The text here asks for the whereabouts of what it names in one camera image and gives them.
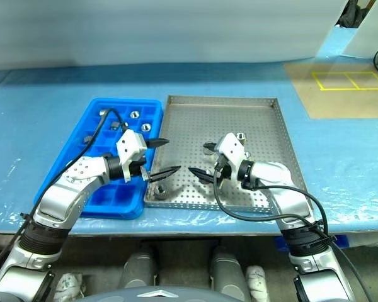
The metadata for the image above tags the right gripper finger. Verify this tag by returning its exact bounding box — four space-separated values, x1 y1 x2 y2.
188 167 215 184
203 140 220 155

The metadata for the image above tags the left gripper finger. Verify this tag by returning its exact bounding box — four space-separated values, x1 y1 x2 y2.
146 137 170 149
147 165 182 182

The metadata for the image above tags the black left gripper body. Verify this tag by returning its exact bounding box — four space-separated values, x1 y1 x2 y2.
129 138 151 182

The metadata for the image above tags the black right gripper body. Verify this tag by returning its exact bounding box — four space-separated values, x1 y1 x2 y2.
212 143 233 190

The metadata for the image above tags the blue plastic compartment tray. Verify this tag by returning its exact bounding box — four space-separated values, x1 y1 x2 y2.
33 97 164 220

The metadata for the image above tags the perforated metal tray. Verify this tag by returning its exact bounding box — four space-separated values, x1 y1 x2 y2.
144 94 314 214

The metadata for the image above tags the dark grey rounded shape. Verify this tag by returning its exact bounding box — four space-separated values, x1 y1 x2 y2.
209 245 251 302
118 243 160 293

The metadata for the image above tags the white scuffed rounded shape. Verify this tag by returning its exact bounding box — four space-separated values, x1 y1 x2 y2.
245 266 270 299
55 272 84 299

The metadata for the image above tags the white backdrop board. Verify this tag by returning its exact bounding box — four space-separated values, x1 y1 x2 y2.
0 0 350 72

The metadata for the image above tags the grey curved body shell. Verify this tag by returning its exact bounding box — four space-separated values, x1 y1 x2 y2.
81 284 215 302

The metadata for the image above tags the brown cardboard mat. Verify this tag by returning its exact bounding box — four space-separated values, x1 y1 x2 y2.
283 59 378 120

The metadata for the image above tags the dark grey bundle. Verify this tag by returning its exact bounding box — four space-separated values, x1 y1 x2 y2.
335 0 363 29

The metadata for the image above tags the white partition panel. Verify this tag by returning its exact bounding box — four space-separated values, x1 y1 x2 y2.
341 0 378 57

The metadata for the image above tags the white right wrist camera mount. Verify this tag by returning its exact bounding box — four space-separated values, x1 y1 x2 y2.
214 132 249 182

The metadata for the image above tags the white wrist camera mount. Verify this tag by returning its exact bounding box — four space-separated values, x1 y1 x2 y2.
214 132 249 182
115 129 149 183

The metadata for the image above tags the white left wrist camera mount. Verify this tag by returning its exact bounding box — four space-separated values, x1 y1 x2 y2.
115 129 149 183

